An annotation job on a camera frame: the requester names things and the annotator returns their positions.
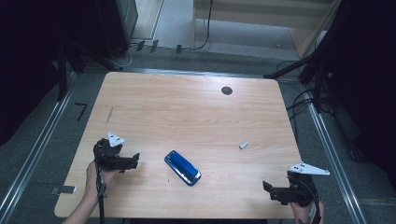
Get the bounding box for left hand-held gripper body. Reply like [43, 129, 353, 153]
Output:
[92, 131, 127, 171]

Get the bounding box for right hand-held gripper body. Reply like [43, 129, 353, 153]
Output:
[287, 162, 331, 207]

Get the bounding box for blue stapler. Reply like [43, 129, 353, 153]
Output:
[163, 149, 203, 187]

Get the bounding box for person's right hand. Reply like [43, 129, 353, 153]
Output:
[290, 202, 325, 224]

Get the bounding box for person's left hand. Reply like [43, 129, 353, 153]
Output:
[86, 160, 120, 200]

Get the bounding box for black tape mark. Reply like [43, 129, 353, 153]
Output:
[74, 102, 89, 122]

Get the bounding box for grey tape piece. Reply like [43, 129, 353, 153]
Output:
[50, 185, 78, 196]

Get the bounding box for black metal stand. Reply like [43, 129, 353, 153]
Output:
[57, 40, 124, 102]
[263, 31, 332, 114]

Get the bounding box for dark curtain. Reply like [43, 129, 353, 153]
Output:
[323, 0, 396, 190]
[0, 0, 104, 147]

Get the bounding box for black cabinet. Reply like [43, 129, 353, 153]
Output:
[96, 0, 139, 60]

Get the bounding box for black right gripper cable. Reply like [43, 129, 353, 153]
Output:
[298, 178, 321, 224]

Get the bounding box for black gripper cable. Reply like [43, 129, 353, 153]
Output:
[298, 178, 321, 224]
[94, 155, 108, 224]

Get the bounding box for metal floor rail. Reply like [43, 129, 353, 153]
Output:
[124, 68, 300, 82]
[0, 71, 78, 224]
[306, 102, 368, 224]

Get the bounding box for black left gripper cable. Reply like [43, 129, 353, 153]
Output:
[94, 155, 108, 224]

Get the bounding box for black floor cables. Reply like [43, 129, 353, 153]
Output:
[276, 59, 334, 145]

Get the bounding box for white floor cable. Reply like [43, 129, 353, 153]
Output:
[120, 43, 138, 68]

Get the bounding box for black hanging cable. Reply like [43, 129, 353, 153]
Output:
[186, 0, 215, 51]

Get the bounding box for beige wooden frame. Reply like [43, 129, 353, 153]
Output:
[191, 0, 342, 60]

